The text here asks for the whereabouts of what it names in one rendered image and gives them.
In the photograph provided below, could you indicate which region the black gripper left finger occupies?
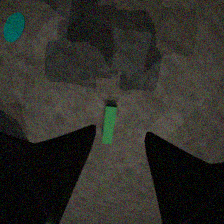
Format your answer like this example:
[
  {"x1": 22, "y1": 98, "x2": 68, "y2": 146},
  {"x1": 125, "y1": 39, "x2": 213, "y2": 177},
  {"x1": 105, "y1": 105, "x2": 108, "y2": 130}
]
[{"x1": 0, "y1": 125, "x2": 96, "y2": 224}]

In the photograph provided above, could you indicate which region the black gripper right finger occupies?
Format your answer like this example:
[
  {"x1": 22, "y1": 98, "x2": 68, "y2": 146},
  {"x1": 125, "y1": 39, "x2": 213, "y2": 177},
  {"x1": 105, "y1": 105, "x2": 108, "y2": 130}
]
[{"x1": 145, "y1": 132, "x2": 224, "y2": 224}]

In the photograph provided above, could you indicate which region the green rectangular post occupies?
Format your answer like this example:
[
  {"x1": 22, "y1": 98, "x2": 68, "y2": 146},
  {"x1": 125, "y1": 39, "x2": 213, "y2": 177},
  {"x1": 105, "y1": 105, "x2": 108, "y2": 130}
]
[{"x1": 102, "y1": 104, "x2": 117, "y2": 144}]

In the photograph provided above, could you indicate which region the cyan circle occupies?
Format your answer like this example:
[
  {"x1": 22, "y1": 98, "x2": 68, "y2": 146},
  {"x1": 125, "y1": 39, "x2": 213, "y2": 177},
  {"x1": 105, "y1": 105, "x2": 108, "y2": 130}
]
[{"x1": 3, "y1": 12, "x2": 26, "y2": 43}]

